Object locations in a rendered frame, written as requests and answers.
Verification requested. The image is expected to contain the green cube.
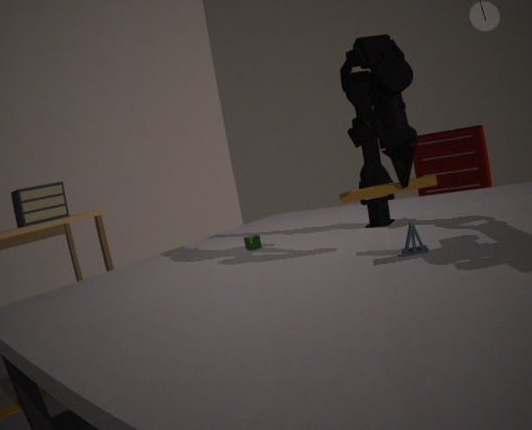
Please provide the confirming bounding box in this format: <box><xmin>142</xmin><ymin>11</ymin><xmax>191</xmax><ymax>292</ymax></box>
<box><xmin>243</xmin><ymin>235</ymin><xmax>262</xmax><ymax>251</ymax></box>

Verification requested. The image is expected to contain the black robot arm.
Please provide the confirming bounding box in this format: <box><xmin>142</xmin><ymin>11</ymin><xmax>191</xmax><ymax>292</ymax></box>
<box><xmin>340</xmin><ymin>34</ymin><xmax>413</xmax><ymax>228</ymax></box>

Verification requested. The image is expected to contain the tan rectangular bar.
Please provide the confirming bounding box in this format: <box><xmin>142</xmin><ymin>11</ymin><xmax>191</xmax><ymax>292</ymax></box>
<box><xmin>340</xmin><ymin>174</ymin><xmax>437</xmax><ymax>204</ymax></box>

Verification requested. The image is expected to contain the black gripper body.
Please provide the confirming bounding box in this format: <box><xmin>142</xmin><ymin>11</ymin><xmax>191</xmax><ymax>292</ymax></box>
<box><xmin>372</xmin><ymin>98</ymin><xmax>418</xmax><ymax>150</ymax></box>

